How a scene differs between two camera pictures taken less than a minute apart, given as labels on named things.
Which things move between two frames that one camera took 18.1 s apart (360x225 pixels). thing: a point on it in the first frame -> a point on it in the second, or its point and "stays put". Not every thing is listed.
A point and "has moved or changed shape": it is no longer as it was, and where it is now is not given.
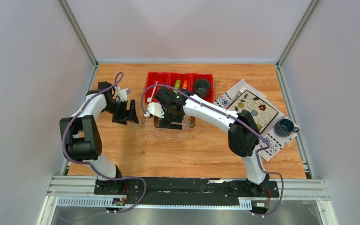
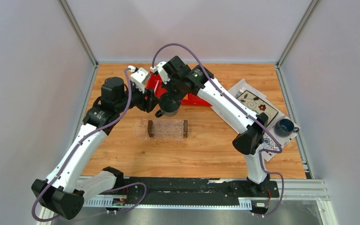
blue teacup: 285,127 stays put
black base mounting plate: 146,190 stays put
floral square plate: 262,113 stays put
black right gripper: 166,122 -> 168,87
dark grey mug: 202,88 has moved or changed shape
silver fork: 240,92 stays put
